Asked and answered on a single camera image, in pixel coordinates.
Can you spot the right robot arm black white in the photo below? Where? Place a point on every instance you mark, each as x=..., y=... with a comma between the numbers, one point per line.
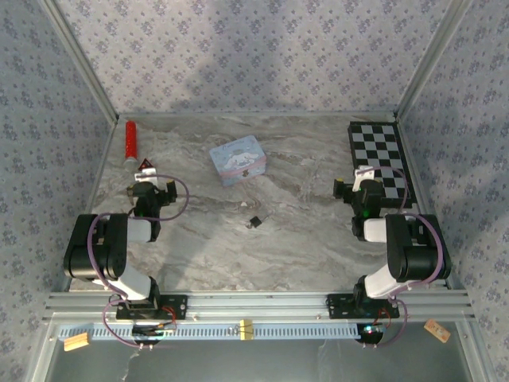
x=417, y=254

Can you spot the black white checkerboard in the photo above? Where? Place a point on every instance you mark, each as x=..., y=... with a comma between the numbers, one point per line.
x=374, y=147

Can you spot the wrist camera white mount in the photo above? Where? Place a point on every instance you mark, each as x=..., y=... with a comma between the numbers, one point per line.
x=145, y=174
x=362, y=176

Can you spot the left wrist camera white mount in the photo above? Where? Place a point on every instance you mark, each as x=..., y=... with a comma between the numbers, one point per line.
x=145, y=174

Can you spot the small black padlock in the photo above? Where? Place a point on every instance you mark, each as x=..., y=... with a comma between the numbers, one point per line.
x=255, y=221

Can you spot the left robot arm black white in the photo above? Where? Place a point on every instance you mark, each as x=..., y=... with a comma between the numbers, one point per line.
x=95, y=246

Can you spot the yellow block with black bands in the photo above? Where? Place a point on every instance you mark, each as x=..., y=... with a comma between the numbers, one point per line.
x=246, y=329

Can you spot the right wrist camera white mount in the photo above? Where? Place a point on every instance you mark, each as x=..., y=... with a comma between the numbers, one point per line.
x=362, y=176

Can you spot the orange printed tag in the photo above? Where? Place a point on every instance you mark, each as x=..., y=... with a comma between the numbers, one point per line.
x=436, y=331

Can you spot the small red triangle sign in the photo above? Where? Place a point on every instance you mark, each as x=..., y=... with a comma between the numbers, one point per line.
x=145, y=162

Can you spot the blue cartoon dog tin box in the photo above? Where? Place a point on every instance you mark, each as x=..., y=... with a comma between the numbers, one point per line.
x=238, y=161

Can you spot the aluminium profile rail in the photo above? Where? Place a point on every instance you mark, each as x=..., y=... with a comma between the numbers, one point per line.
x=258, y=302

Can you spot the aluminium frame post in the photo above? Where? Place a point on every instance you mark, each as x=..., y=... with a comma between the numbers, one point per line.
x=83, y=67
x=431, y=63

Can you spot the plain wooden block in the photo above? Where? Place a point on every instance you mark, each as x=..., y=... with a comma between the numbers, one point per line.
x=77, y=342

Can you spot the red cylinder with grey end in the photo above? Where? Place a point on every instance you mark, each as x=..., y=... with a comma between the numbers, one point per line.
x=130, y=139

